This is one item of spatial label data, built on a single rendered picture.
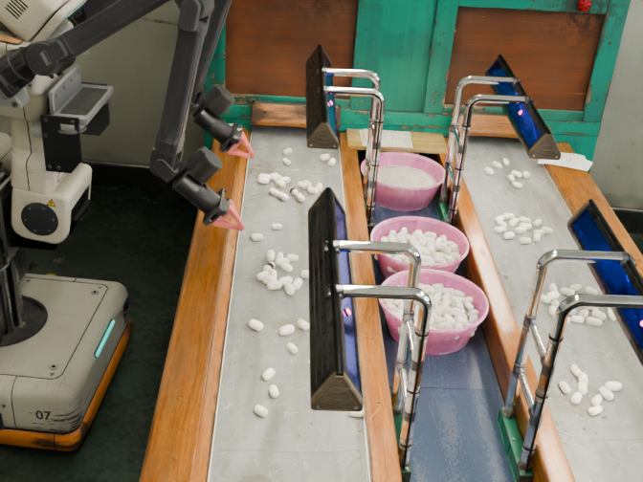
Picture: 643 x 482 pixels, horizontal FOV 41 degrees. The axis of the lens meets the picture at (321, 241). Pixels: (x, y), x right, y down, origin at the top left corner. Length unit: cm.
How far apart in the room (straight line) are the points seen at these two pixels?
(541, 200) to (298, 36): 94
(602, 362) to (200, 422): 92
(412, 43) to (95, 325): 137
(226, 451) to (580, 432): 71
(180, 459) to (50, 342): 120
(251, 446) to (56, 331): 124
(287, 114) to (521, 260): 98
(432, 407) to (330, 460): 34
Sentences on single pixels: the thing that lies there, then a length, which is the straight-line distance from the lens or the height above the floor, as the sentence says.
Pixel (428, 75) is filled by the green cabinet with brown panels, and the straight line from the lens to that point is 295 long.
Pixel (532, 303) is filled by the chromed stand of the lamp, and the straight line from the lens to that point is 173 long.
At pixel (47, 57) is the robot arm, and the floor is 125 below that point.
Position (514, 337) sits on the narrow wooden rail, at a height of 76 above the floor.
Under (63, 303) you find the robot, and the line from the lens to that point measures 295.
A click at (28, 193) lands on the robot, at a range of 250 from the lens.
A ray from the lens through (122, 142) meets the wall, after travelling 419.
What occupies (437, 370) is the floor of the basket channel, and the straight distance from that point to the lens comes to 205.
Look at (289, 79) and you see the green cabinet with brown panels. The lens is 294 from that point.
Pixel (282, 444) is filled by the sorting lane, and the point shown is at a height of 74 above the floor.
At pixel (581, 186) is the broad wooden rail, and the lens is 282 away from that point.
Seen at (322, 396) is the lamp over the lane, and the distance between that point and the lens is 132.
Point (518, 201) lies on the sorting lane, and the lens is 271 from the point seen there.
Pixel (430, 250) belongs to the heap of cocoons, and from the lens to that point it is 237.
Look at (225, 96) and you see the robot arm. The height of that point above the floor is 105.
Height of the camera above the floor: 192
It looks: 30 degrees down
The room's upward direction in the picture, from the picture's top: 4 degrees clockwise
